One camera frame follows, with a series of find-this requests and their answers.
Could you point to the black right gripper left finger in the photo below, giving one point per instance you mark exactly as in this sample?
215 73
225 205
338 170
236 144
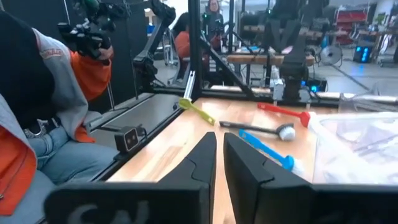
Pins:
140 205

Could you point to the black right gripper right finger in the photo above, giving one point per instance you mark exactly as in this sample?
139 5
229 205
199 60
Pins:
280 205

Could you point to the blue dish brush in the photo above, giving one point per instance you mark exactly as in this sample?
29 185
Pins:
264 147

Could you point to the frosted clear plastic bin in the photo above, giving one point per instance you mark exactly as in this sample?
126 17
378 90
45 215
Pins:
357 149

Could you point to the clear plastic tray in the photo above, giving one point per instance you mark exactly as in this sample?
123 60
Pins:
367 104

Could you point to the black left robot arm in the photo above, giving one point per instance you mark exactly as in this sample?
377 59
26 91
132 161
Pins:
293 71

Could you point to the person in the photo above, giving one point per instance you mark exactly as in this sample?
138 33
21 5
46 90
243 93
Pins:
62 93
214 21
183 43

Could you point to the wooden workbench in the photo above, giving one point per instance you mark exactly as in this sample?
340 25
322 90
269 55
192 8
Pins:
248 59

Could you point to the person's hand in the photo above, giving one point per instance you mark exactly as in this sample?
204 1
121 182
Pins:
105 54

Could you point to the grey floor fan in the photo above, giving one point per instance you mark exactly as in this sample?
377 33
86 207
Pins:
331 55

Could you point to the blue-lit computer case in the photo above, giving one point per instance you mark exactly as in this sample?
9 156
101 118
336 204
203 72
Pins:
362 54

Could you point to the red storage shelf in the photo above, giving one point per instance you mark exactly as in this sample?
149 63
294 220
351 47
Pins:
351 17

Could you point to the black table-level camera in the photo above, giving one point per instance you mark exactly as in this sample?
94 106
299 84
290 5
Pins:
127 139

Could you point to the silver metal bracket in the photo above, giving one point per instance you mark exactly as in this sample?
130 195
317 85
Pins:
189 85

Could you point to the black aluminium table frame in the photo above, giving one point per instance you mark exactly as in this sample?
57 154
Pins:
195 46

